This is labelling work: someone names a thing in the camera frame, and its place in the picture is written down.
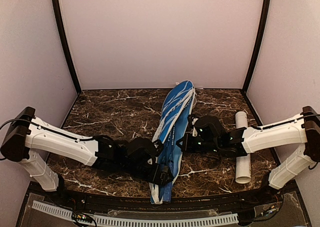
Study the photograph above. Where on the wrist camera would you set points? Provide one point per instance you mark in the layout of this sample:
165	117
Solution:
157	147
192	118

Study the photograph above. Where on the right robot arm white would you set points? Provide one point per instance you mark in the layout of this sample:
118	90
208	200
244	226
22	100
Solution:
303	129

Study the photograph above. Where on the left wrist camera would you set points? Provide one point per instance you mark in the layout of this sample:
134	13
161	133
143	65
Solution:
157	147

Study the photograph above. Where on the black vertical frame post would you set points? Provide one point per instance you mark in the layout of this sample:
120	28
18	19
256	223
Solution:
65	46
257	46

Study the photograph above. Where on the blue racket bag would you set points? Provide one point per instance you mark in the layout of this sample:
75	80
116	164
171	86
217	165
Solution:
173	123

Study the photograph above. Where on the white shuttlecock tube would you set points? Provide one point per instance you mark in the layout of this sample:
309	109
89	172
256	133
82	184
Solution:
243	163

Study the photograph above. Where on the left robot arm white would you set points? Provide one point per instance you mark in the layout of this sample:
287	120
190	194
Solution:
27	134

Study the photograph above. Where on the white cable duct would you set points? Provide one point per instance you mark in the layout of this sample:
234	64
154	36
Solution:
135	219

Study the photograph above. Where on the small circuit board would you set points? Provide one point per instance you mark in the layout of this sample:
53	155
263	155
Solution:
81	217

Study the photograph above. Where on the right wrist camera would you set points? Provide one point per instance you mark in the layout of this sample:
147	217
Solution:
192	118

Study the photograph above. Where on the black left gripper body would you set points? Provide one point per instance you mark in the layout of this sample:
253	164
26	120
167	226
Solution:
153	177

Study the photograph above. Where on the black vertical frame post right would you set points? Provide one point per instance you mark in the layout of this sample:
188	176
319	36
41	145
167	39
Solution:
257	46

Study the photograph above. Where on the black vertical frame post left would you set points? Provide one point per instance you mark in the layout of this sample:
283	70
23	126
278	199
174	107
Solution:
65	46

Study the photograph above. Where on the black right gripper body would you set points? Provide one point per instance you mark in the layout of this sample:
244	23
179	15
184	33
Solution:
194	147

